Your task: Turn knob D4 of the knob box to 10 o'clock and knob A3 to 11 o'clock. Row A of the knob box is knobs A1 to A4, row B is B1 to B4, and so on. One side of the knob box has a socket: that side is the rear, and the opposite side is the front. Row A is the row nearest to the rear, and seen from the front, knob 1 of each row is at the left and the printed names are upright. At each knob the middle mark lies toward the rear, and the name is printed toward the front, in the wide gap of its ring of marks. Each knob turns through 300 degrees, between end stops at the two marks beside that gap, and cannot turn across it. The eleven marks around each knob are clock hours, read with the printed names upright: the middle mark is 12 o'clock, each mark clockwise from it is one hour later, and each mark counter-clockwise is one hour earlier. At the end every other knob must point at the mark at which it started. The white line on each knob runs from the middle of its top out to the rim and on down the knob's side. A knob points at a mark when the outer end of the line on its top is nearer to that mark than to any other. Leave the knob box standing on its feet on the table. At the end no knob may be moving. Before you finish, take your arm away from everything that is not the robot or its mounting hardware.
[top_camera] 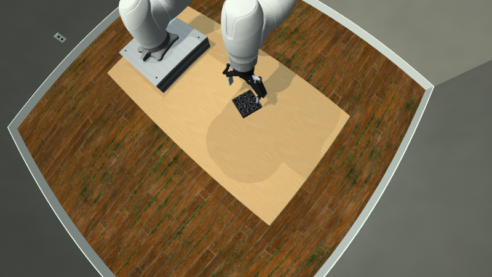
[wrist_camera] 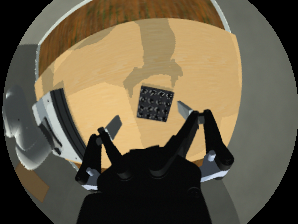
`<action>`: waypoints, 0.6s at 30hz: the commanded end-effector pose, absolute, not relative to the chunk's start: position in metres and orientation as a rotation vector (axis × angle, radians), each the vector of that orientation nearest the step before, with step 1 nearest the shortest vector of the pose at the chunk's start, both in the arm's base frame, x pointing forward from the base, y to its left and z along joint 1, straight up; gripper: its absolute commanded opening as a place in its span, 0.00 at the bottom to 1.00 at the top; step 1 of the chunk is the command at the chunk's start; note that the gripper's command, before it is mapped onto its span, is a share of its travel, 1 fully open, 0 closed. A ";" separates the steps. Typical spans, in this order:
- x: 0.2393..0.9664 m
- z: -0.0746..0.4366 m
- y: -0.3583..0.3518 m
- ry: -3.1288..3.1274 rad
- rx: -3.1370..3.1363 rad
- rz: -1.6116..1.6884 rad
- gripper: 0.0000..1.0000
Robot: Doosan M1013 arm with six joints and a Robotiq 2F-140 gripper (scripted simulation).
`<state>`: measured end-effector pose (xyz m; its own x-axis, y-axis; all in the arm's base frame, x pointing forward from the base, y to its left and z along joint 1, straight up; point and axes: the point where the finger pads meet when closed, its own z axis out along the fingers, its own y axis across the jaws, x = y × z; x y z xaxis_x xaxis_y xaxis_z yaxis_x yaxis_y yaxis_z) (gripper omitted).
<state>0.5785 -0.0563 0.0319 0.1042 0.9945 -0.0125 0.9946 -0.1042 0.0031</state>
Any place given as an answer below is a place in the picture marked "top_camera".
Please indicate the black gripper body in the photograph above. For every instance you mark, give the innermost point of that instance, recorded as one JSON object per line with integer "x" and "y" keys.
{"x": 247, "y": 74}

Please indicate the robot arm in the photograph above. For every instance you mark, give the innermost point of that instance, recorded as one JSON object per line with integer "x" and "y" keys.
{"x": 245, "y": 25}

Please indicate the black knob box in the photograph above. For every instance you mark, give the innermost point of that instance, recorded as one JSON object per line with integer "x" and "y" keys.
{"x": 246, "y": 103}

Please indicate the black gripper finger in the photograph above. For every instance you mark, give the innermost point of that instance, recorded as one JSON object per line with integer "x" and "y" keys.
{"x": 258, "y": 86}
{"x": 228, "y": 74}

